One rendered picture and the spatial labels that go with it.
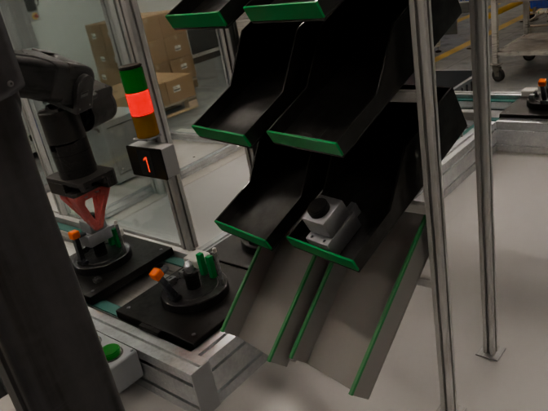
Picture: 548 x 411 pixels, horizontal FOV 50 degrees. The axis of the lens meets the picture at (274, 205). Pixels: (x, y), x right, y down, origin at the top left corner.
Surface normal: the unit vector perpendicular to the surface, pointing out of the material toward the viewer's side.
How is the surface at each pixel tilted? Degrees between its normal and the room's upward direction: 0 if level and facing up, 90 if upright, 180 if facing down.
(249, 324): 45
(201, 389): 90
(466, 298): 0
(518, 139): 90
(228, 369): 90
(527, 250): 0
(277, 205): 25
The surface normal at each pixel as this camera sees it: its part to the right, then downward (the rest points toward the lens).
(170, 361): -0.18, -0.90
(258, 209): -0.48, -0.66
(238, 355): 0.76, 0.14
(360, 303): -0.65, -0.36
